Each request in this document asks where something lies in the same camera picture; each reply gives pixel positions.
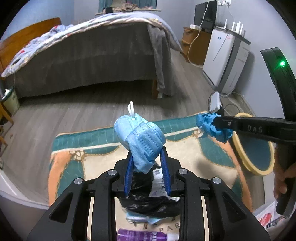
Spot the red white paper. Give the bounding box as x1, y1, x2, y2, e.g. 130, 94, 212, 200
253, 201, 289, 229

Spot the white air purifier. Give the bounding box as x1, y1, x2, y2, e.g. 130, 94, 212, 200
203, 27, 251, 95

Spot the floral blue quilt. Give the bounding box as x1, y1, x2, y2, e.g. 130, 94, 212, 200
1, 11, 181, 78

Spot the teal window curtain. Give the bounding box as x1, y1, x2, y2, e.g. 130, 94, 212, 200
98, 0, 157, 13

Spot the white wall socket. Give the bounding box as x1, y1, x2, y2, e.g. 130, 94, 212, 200
217, 0, 231, 6

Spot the light blue face mask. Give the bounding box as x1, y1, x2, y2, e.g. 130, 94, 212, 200
114, 101, 166, 174

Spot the wooden headboard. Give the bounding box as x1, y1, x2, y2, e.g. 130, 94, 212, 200
0, 18, 61, 73

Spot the right hand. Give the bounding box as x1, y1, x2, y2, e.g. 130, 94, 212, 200
273, 144, 295, 200

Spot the white printed wrapper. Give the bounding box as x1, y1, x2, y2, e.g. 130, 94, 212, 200
149, 168, 180, 202

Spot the small green white bin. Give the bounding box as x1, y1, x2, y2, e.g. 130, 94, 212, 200
1, 88, 20, 115

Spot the black monitor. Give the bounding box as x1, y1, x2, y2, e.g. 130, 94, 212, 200
194, 1, 218, 32

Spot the patterned teal orange rug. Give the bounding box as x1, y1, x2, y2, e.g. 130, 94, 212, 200
48, 112, 254, 241

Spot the wooden side cabinet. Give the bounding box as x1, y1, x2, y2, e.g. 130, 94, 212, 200
181, 27, 211, 66

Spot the white wifi router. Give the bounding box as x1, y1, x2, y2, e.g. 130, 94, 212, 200
215, 19, 243, 35

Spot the wooden chair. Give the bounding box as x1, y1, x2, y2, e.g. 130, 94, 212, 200
1, 102, 14, 156

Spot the purple spray bottle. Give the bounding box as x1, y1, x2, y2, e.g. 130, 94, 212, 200
117, 228, 179, 241

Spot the blue glove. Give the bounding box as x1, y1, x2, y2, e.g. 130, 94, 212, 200
196, 113, 233, 143

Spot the yellow teal trash bin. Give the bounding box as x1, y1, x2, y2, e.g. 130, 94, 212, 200
231, 112, 276, 177

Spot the black plastic bag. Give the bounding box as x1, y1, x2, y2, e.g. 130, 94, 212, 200
119, 163, 181, 218

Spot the white power strip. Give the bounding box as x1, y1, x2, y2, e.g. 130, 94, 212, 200
209, 91, 220, 113

